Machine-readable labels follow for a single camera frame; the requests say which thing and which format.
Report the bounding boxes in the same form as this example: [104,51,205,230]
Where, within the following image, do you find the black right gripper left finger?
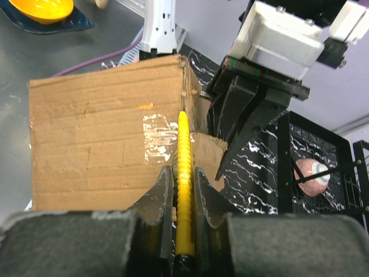
[1,166,174,276]

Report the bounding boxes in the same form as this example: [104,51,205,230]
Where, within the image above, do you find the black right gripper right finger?
[194,168,368,276]

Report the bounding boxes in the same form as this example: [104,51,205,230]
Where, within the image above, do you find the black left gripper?
[206,56,310,181]

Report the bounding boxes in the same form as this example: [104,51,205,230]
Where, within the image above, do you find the yellow utility knife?
[171,110,197,277]

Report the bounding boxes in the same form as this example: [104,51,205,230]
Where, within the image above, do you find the brown cardboard express box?
[28,55,227,211]

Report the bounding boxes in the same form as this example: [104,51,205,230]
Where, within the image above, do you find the pink patterned bowl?
[293,158,331,197]

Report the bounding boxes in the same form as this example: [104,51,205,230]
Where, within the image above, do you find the dark blue tray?
[1,1,95,35]

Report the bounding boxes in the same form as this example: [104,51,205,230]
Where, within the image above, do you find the yellow plastic bowl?
[9,0,74,25]

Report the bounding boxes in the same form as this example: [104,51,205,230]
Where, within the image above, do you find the black wire dish rack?
[277,112,368,219]

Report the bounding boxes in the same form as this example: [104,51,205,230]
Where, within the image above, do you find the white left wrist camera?
[228,1,368,81]

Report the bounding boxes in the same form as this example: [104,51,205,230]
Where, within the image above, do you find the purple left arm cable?
[51,28,145,78]

